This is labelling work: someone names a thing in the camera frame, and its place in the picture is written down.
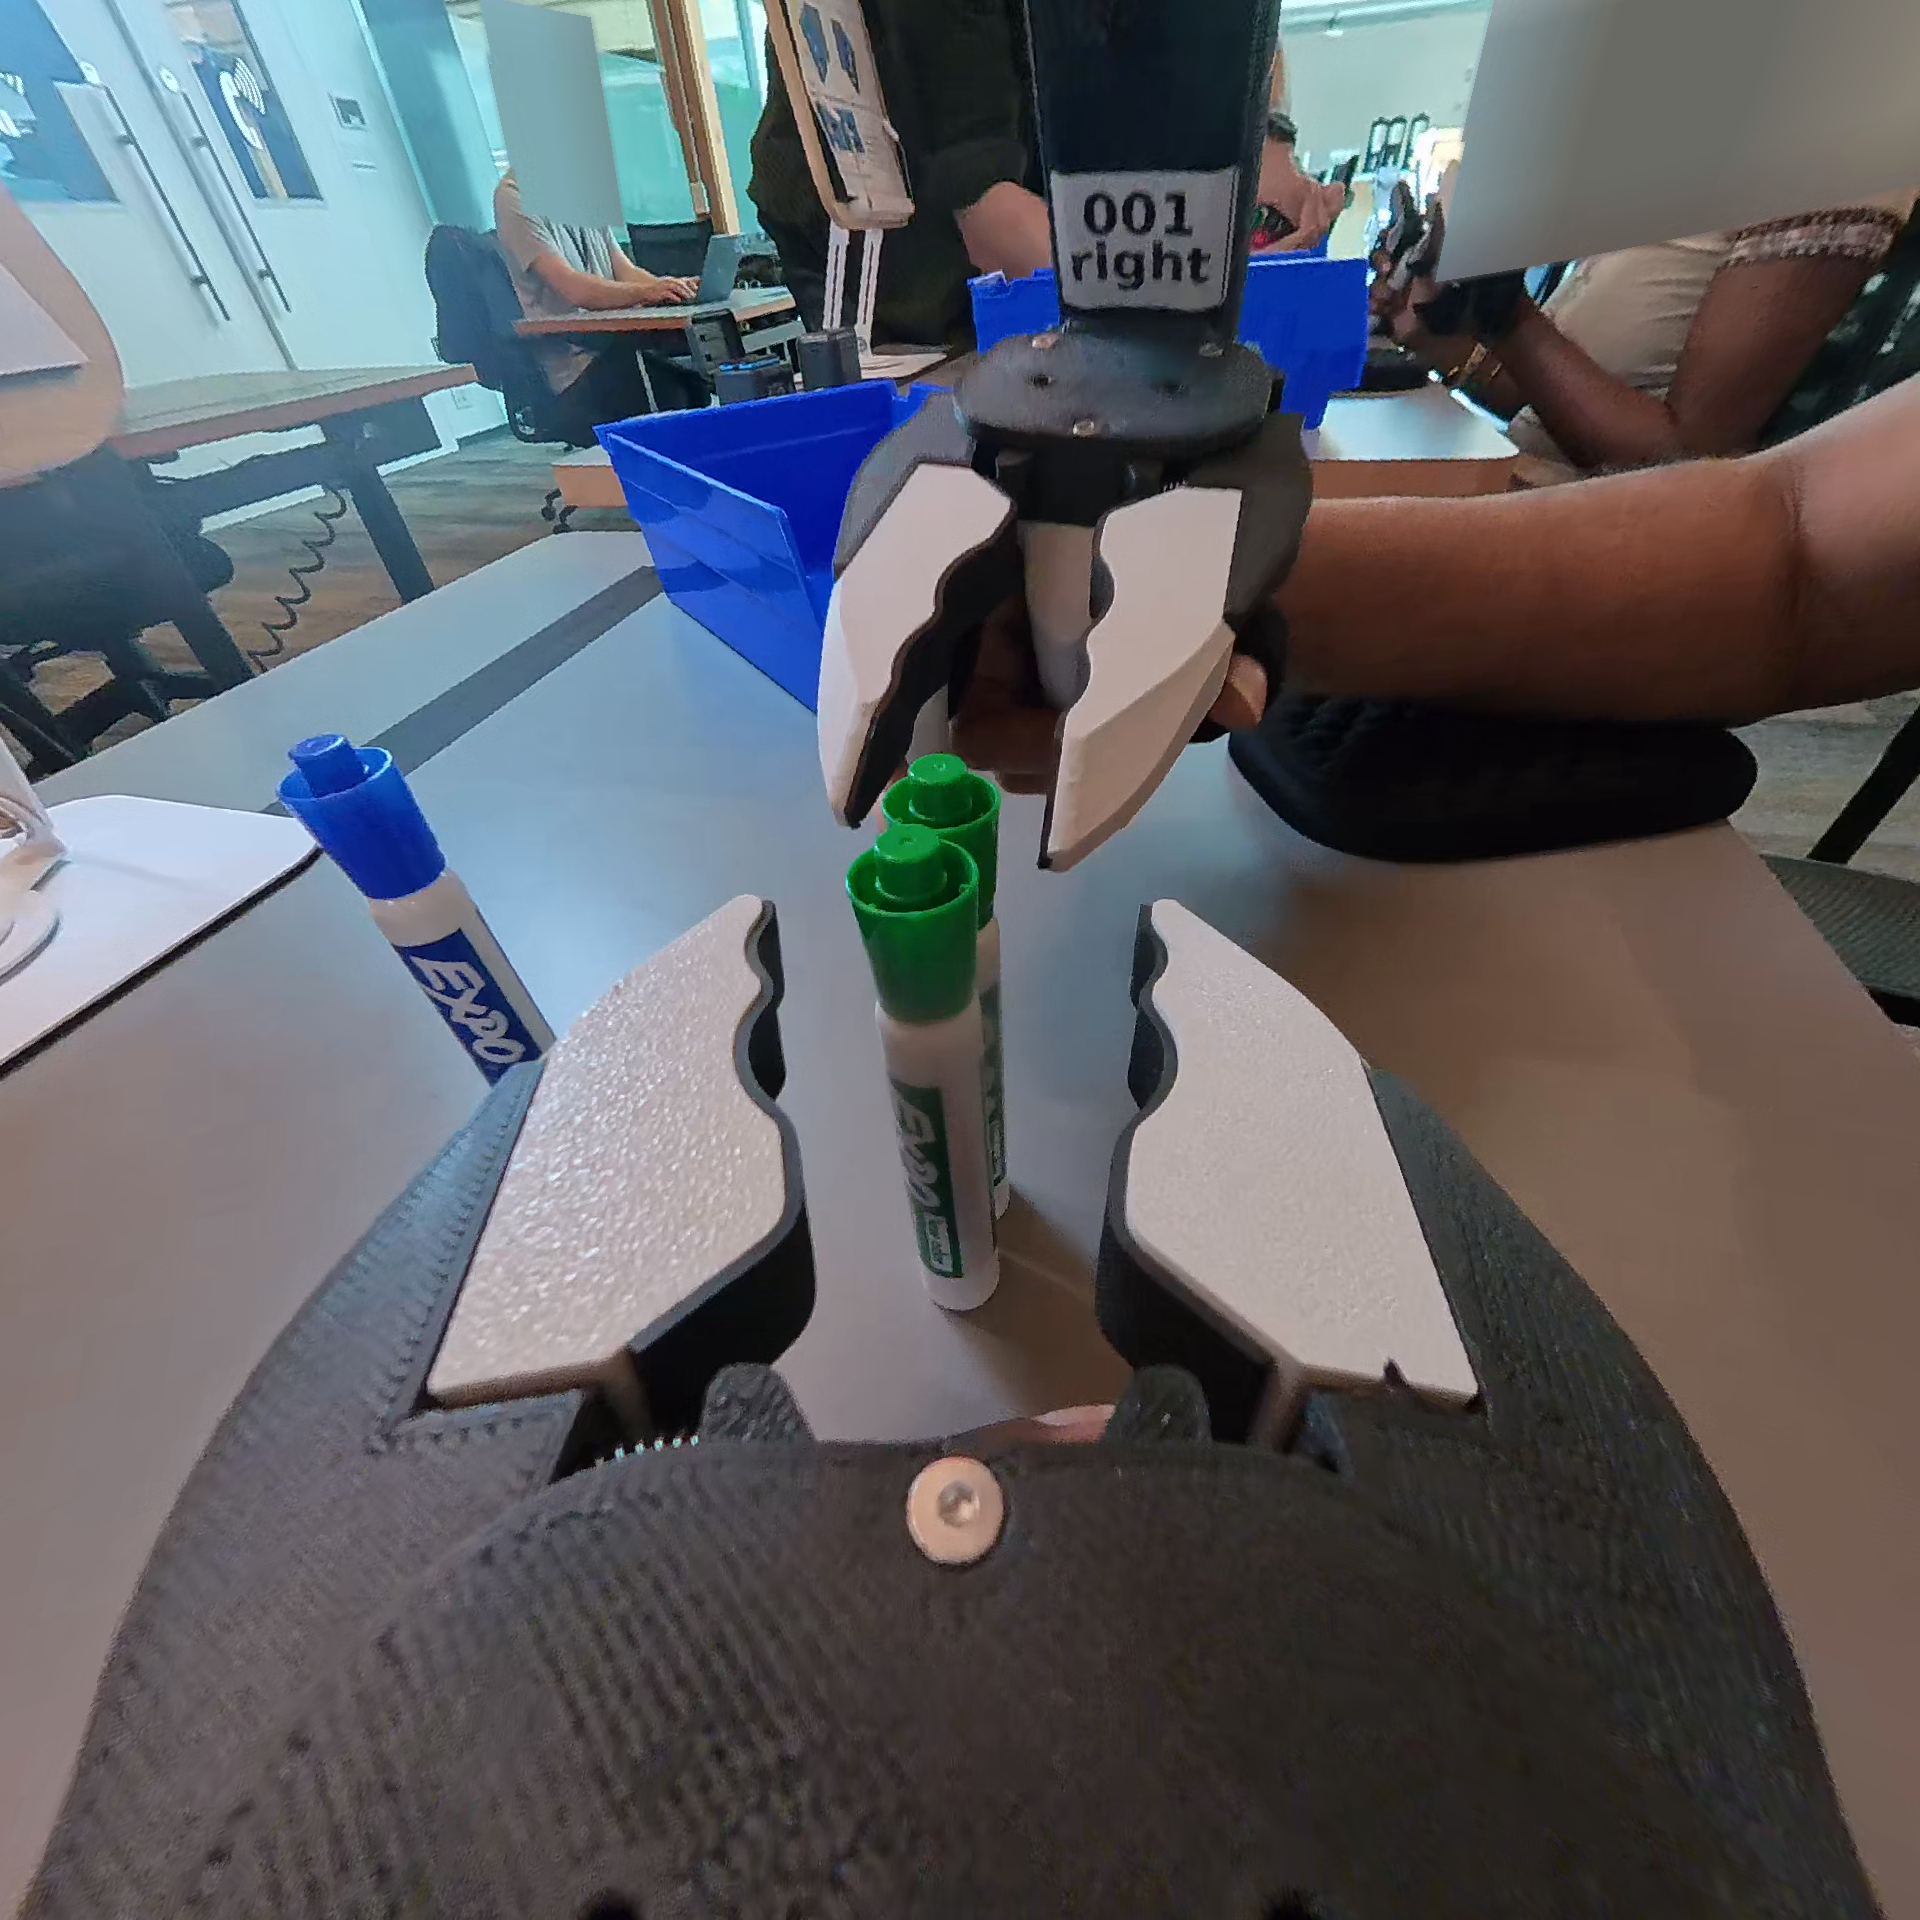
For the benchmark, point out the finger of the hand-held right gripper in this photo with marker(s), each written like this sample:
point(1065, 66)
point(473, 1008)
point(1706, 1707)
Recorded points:
point(901, 569)
point(1170, 644)

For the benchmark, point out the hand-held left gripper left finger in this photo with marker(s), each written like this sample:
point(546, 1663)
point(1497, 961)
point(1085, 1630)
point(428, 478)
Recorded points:
point(629, 1155)

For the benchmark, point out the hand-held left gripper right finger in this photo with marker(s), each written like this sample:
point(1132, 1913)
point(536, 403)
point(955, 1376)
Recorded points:
point(1275, 1185)

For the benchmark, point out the blue plastic bin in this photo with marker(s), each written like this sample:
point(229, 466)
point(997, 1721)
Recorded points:
point(1319, 346)
point(720, 510)

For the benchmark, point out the green dry erase marker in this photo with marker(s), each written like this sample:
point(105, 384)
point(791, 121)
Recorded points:
point(941, 803)
point(915, 961)

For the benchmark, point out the blue dry erase marker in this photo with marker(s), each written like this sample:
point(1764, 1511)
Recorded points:
point(359, 840)

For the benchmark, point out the person's right forearm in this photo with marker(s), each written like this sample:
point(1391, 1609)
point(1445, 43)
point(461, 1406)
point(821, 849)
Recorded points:
point(1575, 586)

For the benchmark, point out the black electronic device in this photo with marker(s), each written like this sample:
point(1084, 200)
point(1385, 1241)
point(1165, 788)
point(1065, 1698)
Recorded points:
point(755, 382)
point(828, 360)

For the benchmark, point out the hanging instruction board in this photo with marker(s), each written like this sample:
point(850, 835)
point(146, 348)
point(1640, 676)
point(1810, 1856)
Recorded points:
point(839, 119)

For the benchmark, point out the wood-edged grey table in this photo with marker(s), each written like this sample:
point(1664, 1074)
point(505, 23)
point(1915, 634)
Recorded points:
point(1425, 434)

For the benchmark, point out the grey laptop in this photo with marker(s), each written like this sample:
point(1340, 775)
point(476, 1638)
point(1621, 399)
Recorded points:
point(720, 264)

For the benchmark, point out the black textured wrist pad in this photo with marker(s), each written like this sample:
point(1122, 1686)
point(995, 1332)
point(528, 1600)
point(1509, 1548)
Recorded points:
point(1500, 787)

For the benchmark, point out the wooden office desk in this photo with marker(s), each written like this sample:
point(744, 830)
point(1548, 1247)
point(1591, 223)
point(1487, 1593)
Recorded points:
point(629, 318)

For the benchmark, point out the black office chair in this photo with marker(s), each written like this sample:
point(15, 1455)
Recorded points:
point(473, 316)
point(90, 539)

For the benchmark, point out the wooden board document stand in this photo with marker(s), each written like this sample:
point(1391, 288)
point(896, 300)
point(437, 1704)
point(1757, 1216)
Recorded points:
point(148, 884)

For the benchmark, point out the long wooden desk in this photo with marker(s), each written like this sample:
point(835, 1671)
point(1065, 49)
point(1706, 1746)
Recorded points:
point(300, 399)

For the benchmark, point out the printed instruction sheet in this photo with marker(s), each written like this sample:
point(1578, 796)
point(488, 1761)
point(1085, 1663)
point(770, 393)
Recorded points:
point(31, 329)

